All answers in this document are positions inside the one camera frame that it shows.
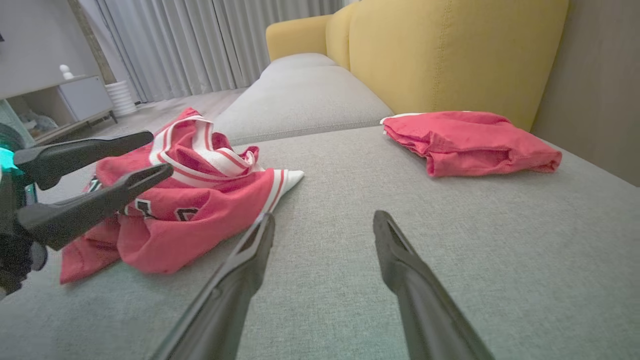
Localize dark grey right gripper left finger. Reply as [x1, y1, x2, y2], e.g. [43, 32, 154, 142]
[150, 212, 276, 360]

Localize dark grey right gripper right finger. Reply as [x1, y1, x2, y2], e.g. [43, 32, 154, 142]
[372, 210, 496, 360]

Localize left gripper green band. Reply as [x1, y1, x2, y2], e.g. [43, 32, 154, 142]
[0, 122, 174, 296]

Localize red basketball jersey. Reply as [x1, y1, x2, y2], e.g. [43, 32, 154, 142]
[60, 107, 305, 285]

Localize red shorts with white stripe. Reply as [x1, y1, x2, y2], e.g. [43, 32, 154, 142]
[380, 111, 563, 178]

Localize grey clutter in cabinet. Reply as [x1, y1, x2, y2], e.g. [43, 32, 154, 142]
[19, 110, 60, 138]

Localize long low tv cabinet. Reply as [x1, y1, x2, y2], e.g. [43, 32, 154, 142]
[0, 75, 118, 148]

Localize grey cabinet door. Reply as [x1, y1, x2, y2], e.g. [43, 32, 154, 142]
[57, 76, 114, 122]

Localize white ribbed cylinder vase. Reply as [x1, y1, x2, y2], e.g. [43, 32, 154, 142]
[105, 81, 137, 118]

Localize grey pleated curtain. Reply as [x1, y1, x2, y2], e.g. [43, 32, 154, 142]
[77, 0, 361, 103]

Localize yellow sofa with grey seats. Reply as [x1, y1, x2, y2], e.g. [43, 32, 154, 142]
[212, 0, 570, 147]

